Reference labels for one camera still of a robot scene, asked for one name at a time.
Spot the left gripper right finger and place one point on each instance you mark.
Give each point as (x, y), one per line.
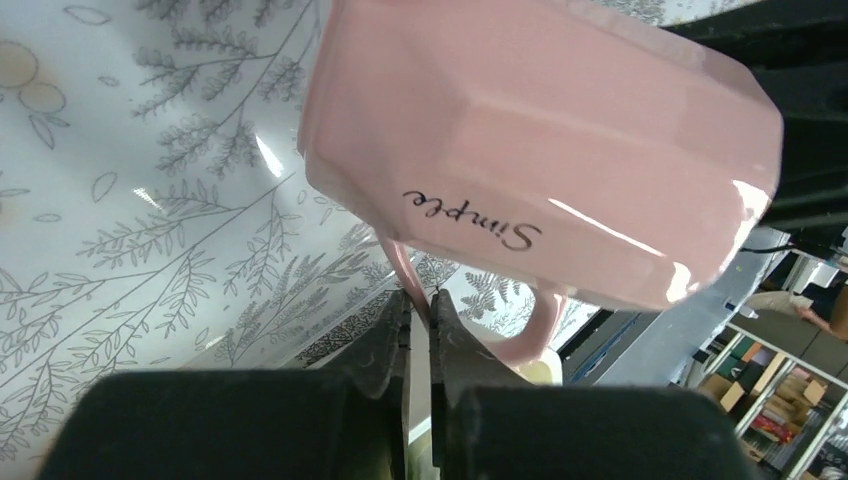
(490, 423)

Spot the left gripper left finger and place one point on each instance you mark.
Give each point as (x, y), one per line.
(346, 420)

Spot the pink faceted mug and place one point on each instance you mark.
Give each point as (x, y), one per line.
(558, 143)

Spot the floral tablecloth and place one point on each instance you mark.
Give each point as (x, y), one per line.
(156, 212)

